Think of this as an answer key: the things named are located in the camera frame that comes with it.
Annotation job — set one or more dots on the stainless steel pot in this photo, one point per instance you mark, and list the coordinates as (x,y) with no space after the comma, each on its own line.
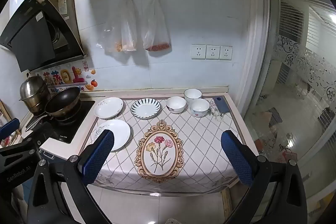
(32,90)

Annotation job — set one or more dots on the white bowl floral print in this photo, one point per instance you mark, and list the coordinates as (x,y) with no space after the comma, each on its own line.
(175,103)

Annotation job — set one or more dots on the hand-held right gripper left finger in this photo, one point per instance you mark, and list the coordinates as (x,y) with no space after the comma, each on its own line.
(97,158)

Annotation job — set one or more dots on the white wall socket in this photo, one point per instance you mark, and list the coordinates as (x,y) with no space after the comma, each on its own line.
(212,52)
(198,52)
(226,53)

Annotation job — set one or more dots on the wooden rack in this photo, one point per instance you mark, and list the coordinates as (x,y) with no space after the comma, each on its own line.
(5,111)

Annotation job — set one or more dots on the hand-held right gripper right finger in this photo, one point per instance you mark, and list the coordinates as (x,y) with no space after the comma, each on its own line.
(236,158)

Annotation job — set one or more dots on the white bowl blue rim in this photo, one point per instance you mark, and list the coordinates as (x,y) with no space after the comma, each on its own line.
(199,107)

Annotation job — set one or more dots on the black range hood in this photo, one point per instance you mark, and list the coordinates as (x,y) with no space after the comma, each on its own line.
(31,37)

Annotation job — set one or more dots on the black frying pan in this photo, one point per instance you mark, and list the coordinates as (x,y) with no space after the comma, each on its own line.
(63,100)

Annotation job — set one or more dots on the black induction cooktop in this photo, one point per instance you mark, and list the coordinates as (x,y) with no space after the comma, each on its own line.
(69,130)

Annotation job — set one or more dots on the narrow clear plastic bag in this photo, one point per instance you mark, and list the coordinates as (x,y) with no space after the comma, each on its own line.
(129,35)

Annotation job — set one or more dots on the blue smartphone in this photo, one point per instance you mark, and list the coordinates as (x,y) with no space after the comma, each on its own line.
(221,104)

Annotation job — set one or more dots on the white plate sprig print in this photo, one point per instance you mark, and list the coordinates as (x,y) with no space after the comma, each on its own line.
(108,107)

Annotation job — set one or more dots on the clear plastic bag red contents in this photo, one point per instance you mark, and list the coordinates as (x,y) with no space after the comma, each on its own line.
(156,29)

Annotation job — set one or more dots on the white bowl dark rim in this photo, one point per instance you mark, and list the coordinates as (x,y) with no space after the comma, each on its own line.
(193,95)

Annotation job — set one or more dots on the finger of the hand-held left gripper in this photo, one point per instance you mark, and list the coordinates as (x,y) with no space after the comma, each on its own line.
(9,127)

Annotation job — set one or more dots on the colourful wall stickers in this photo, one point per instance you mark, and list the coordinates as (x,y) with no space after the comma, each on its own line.
(65,77)

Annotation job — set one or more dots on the plain white plate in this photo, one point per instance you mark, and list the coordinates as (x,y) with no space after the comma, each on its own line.
(120,134)

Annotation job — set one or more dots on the clear plastic bag orange contents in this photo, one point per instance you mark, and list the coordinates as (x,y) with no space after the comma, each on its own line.
(111,35)

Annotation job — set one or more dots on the white plate blue stripes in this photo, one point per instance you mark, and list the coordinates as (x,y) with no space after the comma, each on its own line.
(145,108)

